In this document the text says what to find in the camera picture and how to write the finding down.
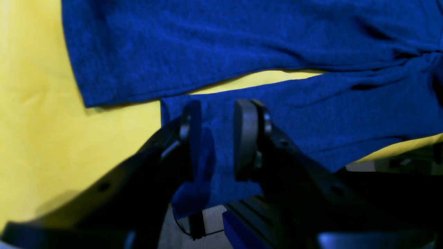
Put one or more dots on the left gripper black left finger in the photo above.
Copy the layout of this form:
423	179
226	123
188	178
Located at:
125	208

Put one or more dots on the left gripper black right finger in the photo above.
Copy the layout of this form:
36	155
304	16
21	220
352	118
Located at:
309	206

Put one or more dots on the blue long-sleeve T-shirt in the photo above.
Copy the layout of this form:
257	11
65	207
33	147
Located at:
342	78

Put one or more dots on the yellow table cloth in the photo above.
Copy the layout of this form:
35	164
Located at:
52	145

